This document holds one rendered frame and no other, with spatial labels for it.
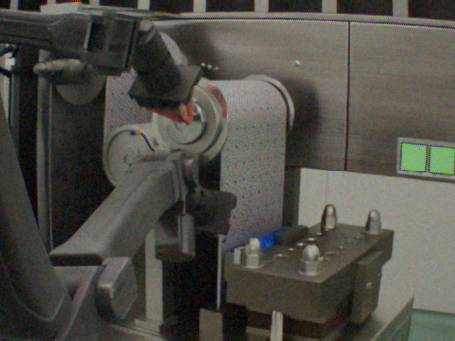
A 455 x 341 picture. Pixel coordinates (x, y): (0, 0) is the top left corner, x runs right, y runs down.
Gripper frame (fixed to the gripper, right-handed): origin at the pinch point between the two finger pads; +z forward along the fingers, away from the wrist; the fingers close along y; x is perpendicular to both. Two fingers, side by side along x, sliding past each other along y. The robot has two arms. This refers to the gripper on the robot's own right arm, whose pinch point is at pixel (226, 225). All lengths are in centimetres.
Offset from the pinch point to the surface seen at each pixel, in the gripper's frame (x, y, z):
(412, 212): 75, -32, 257
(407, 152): 23.6, 22.6, 21.0
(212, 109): 15.6, -1.3, -11.6
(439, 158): 23.1, 29.3, 21.2
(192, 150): 9.5, -4.7, -8.6
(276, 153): 17.2, 0.2, 11.3
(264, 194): 8.9, 0.2, 10.7
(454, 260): 54, -4, 267
